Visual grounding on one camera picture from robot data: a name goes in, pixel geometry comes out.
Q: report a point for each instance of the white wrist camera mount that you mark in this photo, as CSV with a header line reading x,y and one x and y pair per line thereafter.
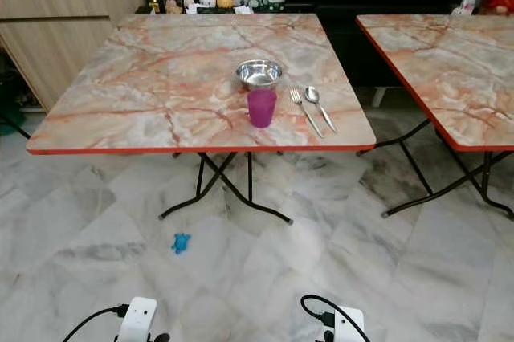
x,y
348,324
138,319

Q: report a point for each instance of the small white bottle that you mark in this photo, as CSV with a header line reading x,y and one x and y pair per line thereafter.
x,y
467,5

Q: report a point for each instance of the steel spoon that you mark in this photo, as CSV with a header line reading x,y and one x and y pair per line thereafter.
x,y
320,107

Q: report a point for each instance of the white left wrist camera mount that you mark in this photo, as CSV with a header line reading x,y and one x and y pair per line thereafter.
x,y
138,319

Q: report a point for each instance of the dark round figurine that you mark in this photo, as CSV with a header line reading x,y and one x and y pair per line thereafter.
x,y
190,1

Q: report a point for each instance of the marble-print folding table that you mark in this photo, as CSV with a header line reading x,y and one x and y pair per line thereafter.
x,y
161,81
450,69

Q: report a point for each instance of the steel fork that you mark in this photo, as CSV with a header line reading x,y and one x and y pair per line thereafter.
x,y
306,113

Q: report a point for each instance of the purple plastic cup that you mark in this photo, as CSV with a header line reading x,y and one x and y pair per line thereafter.
x,y
262,109

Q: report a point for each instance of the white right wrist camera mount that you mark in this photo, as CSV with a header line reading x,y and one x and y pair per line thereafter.
x,y
348,324

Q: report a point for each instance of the small blue toy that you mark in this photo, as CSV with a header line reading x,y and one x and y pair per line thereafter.
x,y
181,243

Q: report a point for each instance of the light wooden cabinet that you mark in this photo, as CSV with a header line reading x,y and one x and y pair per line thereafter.
x,y
72,33

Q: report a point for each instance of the small steel bowl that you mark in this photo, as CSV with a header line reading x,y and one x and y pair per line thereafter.
x,y
259,74

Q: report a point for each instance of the green floor item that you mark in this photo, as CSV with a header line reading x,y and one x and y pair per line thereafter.
x,y
10,105

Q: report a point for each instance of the dark green mug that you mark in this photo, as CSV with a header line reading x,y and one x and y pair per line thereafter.
x,y
275,3

